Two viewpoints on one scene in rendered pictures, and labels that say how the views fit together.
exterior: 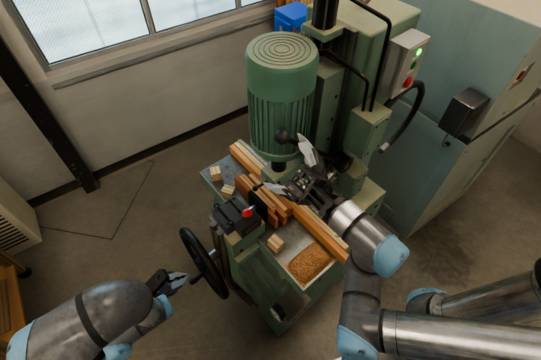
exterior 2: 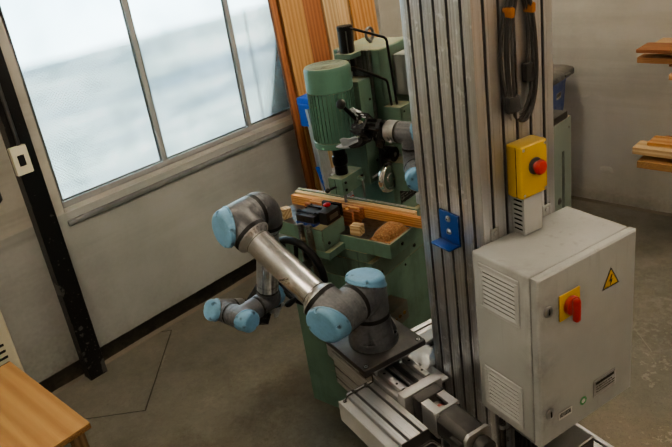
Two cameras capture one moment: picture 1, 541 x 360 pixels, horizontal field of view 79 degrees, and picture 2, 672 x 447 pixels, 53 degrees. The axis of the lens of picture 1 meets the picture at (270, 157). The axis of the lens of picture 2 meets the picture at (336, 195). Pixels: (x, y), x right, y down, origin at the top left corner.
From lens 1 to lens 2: 180 cm
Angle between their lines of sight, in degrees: 27
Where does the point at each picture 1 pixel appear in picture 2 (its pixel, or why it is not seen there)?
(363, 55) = (378, 63)
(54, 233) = not seen: hidden behind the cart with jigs
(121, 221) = (150, 391)
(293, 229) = (369, 223)
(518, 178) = not seen: hidden behind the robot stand
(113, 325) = (270, 203)
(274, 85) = (327, 81)
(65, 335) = (247, 203)
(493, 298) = not seen: hidden behind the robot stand
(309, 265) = (389, 227)
